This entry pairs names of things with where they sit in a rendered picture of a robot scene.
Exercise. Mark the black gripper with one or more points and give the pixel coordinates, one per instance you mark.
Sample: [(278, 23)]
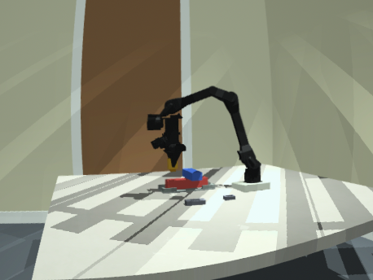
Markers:
[(174, 149)]

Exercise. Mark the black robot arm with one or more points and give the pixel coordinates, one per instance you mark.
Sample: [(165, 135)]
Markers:
[(252, 172)]

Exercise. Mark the red tapered block with square socket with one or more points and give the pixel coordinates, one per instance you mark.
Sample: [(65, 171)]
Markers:
[(183, 183)]

